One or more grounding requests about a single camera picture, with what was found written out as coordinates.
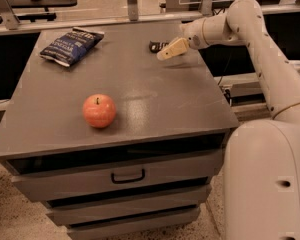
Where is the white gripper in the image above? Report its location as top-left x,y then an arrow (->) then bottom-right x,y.
157,18 -> 209,61

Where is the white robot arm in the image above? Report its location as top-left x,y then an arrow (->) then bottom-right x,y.
157,0 -> 300,240

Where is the blue chip bag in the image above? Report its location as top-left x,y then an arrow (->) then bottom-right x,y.
39,27 -> 105,68

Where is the red apple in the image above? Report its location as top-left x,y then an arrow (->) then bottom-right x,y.
82,94 -> 116,128

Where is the grey drawer cabinet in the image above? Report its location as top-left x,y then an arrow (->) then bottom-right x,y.
0,22 -> 238,240

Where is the black side table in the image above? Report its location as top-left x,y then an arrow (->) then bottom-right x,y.
7,0 -> 77,22

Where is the grey metal railing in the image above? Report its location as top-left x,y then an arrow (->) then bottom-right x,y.
0,0 -> 300,35

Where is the black drawer handle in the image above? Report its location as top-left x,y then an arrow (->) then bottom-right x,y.
110,169 -> 146,185

